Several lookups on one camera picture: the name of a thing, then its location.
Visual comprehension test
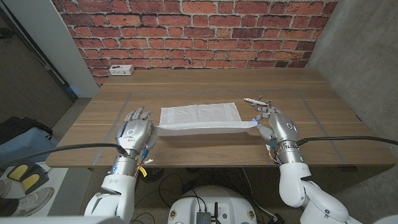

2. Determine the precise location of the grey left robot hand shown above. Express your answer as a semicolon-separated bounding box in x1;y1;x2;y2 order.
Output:
115;106;158;160

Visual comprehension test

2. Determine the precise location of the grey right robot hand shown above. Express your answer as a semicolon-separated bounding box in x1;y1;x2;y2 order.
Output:
251;104;299;150

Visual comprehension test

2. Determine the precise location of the white handkerchief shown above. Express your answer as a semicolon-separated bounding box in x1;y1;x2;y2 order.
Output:
155;102;259;137

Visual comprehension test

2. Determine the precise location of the white toy airplane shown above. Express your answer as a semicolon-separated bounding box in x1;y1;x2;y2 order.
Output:
243;95;272;108

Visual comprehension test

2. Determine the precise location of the black round fan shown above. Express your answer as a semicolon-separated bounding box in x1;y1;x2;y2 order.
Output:
139;167;165;184

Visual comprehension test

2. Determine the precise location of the white power strip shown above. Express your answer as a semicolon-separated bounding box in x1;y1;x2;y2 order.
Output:
108;64;135;77

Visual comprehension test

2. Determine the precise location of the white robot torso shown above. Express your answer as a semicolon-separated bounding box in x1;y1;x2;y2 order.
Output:
167;185;258;224

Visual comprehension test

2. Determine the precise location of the blue storage bin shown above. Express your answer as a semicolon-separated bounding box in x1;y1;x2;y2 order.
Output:
0;126;59;170

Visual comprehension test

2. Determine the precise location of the black yellow foot pedal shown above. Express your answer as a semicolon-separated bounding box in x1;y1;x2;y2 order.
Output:
6;161;32;182
21;167;50;195

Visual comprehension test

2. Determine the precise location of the black bag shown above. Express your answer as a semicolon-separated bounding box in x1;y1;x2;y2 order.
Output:
0;116;53;146

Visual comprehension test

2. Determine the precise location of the red brick printed backdrop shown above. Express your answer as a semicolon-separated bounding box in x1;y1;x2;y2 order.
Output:
51;0;340;86

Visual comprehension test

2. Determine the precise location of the grey white sneaker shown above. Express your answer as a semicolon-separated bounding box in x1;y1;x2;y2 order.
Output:
9;186;55;218
0;179;12;198

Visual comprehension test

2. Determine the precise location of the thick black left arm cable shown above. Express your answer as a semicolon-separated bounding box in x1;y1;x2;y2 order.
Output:
0;142;129;170

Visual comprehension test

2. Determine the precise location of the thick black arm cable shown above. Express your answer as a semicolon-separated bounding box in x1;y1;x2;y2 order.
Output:
297;135;398;147
0;142;129;170

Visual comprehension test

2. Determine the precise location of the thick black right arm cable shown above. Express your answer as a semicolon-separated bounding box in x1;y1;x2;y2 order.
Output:
297;135;398;147

